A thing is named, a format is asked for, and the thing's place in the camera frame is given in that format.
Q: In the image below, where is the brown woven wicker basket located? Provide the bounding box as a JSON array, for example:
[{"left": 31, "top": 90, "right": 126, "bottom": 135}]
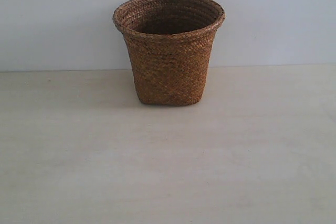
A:
[{"left": 112, "top": 0, "right": 225, "bottom": 106}]

